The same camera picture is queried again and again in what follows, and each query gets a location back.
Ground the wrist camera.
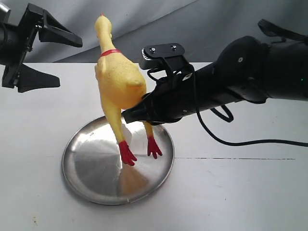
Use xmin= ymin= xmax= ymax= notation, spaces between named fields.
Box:
xmin=138 ymin=43 xmax=191 ymax=73
xmin=0 ymin=2 xmax=11 ymax=23

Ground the round stainless steel plate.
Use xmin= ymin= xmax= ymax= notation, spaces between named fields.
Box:
xmin=62 ymin=116 xmax=175 ymax=205

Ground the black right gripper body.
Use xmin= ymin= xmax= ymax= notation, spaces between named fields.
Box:
xmin=141 ymin=68 xmax=196 ymax=125

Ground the yellow rubber chicken toy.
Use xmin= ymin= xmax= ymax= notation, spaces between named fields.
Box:
xmin=94 ymin=13 xmax=163 ymax=167

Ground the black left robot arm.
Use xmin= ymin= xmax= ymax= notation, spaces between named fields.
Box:
xmin=0 ymin=3 xmax=83 ymax=93

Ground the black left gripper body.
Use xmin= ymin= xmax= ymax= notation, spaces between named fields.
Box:
xmin=1 ymin=3 xmax=43 ymax=88

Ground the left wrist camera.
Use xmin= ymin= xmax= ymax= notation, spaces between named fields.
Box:
xmin=0 ymin=2 xmax=11 ymax=23

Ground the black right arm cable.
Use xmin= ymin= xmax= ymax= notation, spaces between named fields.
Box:
xmin=145 ymin=64 xmax=308 ymax=147

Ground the grey backdrop cloth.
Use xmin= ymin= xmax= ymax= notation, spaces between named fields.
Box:
xmin=25 ymin=0 xmax=308 ymax=63

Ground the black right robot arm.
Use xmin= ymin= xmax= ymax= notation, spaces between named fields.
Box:
xmin=122 ymin=19 xmax=308 ymax=125

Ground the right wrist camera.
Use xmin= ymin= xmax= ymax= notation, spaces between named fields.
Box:
xmin=138 ymin=43 xmax=191 ymax=73

